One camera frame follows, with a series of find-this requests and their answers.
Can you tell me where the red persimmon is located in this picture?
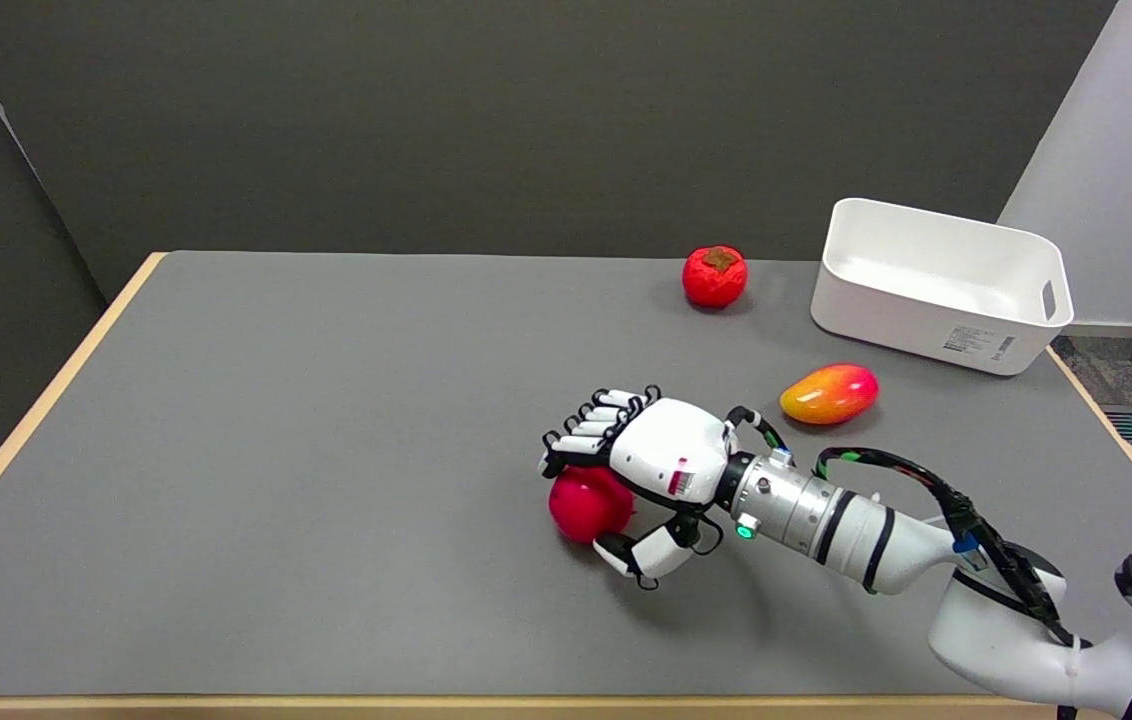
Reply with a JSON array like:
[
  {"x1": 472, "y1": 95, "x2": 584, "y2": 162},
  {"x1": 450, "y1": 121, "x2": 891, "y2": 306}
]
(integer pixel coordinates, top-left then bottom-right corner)
[{"x1": 681, "y1": 245, "x2": 749, "y2": 309}]

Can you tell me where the orange red mango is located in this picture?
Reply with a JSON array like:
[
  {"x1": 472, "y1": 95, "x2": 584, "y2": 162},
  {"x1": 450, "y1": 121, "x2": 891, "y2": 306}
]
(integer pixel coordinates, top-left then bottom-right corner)
[{"x1": 779, "y1": 363, "x2": 880, "y2": 427}]

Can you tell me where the white plastic bin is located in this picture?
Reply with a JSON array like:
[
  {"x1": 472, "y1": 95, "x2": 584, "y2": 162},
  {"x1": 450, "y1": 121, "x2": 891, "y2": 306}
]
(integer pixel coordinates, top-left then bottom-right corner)
[{"x1": 810, "y1": 198, "x2": 1075, "y2": 377}]

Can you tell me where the black green robot cable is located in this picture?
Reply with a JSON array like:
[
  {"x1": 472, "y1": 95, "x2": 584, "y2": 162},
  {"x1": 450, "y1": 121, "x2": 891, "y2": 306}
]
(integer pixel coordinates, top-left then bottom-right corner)
[{"x1": 726, "y1": 405, "x2": 1132, "y2": 720}]

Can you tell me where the red pomegranate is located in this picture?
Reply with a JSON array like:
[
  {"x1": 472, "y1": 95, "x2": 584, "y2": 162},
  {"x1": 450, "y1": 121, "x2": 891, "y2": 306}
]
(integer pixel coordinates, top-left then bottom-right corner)
[{"x1": 548, "y1": 465, "x2": 639, "y2": 545}]

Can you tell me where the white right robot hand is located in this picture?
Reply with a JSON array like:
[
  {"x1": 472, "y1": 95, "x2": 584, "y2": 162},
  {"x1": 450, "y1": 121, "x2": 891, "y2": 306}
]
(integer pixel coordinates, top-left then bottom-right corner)
[{"x1": 539, "y1": 385, "x2": 739, "y2": 590}]

